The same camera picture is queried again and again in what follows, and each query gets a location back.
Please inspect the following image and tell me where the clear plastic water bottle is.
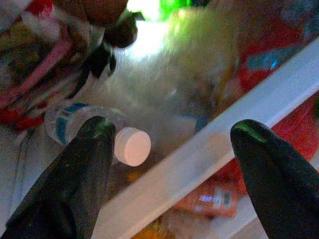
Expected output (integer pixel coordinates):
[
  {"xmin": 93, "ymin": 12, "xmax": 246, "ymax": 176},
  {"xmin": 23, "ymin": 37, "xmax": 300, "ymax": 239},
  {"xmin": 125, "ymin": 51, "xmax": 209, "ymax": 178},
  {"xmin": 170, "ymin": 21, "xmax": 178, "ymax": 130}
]
[{"xmin": 44, "ymin": 102, "xmax": 152, "ymax": 167}]

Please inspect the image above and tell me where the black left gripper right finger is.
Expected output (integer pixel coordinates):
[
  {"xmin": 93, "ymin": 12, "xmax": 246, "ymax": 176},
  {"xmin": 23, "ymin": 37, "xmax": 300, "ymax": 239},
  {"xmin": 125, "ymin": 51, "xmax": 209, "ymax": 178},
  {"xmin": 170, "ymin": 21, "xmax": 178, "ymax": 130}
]
[{"xmin": 230, "ymin": 119, "xmax": 319, "ymax": 239}]

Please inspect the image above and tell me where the red plastic food package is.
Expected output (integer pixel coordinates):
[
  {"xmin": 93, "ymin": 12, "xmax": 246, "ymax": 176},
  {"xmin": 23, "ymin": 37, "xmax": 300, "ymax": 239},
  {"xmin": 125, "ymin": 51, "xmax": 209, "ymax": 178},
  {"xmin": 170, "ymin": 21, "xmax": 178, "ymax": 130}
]
[{"xmin": 235, "ymin": 14, "xmax": 319, "ymax": 162}]

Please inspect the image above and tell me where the orange food packet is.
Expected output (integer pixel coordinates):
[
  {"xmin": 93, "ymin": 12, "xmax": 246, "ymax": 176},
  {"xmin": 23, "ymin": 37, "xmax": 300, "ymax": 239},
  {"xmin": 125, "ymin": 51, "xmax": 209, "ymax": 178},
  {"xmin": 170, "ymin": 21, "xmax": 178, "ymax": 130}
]
[{"xmin": 173, "ymin": 178, "xmax": 239, "ymax": 220}]

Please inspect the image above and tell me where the green glass bottle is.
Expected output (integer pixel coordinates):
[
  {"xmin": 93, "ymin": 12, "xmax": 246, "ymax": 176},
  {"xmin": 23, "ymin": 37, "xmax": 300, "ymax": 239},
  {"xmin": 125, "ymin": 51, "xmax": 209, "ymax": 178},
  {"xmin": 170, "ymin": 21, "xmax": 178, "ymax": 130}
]
[{"xmin": 158, "ymin": 0, "xmax": 197, "ymax": 18}]

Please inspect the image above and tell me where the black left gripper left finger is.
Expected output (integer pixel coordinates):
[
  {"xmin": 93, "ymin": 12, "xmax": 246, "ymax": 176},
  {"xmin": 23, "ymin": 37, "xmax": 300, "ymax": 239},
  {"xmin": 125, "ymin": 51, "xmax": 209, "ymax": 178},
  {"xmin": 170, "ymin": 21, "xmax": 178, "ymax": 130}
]
[{"xmin": 0, "ymin": 116, "xmax": 117, "ymax": 239}]

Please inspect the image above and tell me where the colourful printed food package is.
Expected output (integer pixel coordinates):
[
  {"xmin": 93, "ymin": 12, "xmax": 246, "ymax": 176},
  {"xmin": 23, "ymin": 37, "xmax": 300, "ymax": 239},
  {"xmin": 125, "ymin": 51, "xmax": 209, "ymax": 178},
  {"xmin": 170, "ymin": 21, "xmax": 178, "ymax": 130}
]
[{"xmin": 0, "ymin": 0, "xmax": 90, "ymax": 131}]

